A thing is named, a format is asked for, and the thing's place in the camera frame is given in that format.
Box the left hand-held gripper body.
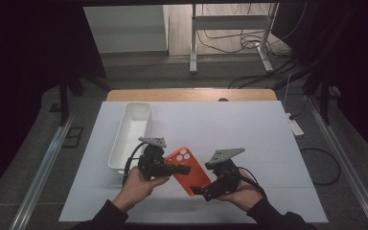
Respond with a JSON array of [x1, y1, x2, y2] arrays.
[[137, 136, 173, 181]]

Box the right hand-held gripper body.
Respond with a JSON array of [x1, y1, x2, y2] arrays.
[[204, 147, 246, 196]]

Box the orange phone case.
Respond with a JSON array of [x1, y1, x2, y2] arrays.
[[164, 146, 212, 197]]

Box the white plastic bin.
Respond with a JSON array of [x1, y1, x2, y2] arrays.
[[107, 102, 153, 176]]

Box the person's right hand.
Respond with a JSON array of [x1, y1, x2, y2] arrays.
[[218, 169, 265, 212]]

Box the person's left hand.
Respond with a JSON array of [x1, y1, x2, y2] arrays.
[[113, 166, 171, 213]]

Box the white table sheet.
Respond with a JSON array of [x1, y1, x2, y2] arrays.
[[57, 101, 330, 224]]

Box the wooden table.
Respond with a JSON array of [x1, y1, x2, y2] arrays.
[[105, 88, 279, 103]]

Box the white power strip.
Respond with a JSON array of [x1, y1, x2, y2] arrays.
[[286, 112, 305, 138]]

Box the black stand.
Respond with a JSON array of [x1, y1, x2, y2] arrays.
[[49, 68, 109, 127], [301, 61, 341, 127]]

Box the white cabinet panel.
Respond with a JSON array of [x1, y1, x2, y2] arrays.
[[83, 4, 171, 55]]

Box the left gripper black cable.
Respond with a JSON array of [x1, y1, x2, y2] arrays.
[[123, 142, 149, 186]]

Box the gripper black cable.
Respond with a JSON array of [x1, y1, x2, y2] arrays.
[[123, 142, 149, 186], [237, 166, 266, 196]]

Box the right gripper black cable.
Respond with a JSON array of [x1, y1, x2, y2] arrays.
[[237, 166, 266, 196]]

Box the black power strip cable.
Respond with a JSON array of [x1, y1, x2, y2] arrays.
[[288, 95, 311, 121]]

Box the thin white cable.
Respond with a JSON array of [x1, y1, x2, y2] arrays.
[[282, 73, 293, 113]]

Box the long black floor cables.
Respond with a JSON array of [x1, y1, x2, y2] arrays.
[[228, 58, 305, 90]]

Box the aluminium rail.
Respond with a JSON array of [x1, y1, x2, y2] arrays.
[[9, 114, 76, 230], [306, 95, 368, 230]]

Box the black looped floor cable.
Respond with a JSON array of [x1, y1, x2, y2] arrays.
[[300, 147, 342, 186]]

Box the tangled black cables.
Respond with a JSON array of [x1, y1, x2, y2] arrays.
[[195, 29, 291, 60]]

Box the white metal desk frame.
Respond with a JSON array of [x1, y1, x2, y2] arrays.
[[189, 3, 281, 75]]

